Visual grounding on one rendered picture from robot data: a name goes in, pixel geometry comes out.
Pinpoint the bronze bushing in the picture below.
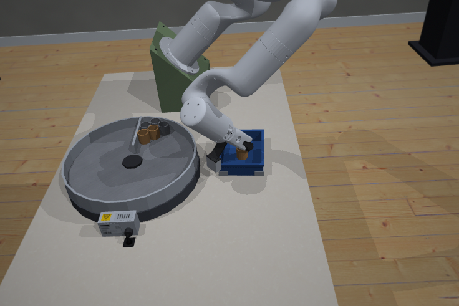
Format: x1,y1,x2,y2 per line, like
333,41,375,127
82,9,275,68
137,129,151,145
236,148,248,160
147,125,160,140

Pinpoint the grey steel bushing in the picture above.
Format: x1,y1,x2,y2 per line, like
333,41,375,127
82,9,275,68
158,121,170,136
140,122,151,129
150,118,161,125

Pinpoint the blue open-top crate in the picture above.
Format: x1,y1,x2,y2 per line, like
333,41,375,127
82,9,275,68
219,130,264,176

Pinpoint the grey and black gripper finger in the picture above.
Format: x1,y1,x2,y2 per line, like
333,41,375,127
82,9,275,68
243,141,253,152

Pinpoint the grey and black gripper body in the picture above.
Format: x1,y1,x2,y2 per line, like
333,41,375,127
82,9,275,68
224,126,252,151

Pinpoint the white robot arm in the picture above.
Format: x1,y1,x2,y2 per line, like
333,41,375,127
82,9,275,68
160,0,337,173

